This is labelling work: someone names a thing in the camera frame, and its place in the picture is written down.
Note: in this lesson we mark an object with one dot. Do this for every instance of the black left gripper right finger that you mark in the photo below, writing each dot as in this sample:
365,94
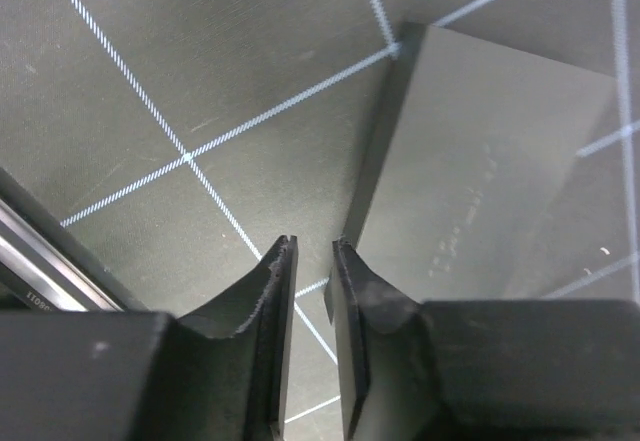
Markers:
389,384

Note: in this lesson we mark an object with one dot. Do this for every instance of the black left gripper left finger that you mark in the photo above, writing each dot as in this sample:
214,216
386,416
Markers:
221,371

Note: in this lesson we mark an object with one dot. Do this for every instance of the black grid mat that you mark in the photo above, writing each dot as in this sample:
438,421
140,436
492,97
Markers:
152,151

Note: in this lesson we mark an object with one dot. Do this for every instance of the black network switch box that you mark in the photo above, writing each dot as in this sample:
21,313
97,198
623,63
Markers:
472,142

